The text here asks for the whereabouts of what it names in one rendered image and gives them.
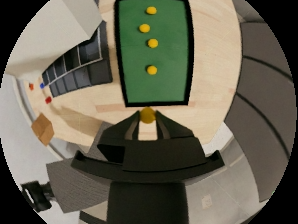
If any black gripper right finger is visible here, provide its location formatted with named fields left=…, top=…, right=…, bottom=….
left=155, top=110, right=195, bottom=139

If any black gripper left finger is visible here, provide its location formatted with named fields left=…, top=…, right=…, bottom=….
left=101, top=110, right=140, bottom=140

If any yellow marble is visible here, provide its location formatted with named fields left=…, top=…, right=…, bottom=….
left=147, top=7, right=156, bottom=14
left=140, top=24, right=150, bottom=33
left=140, top=107, right=156, bottom=124
left=148, top=39, right=158, bottom=48
left=147, top=66, right=157, bottom=75

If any green tray with black rim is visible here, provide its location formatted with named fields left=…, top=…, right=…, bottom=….
left=114, top=0, right=195, bottom=108

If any white curved cover panel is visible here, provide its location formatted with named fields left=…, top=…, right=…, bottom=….
left=4, top=0, right=113, bottom=98

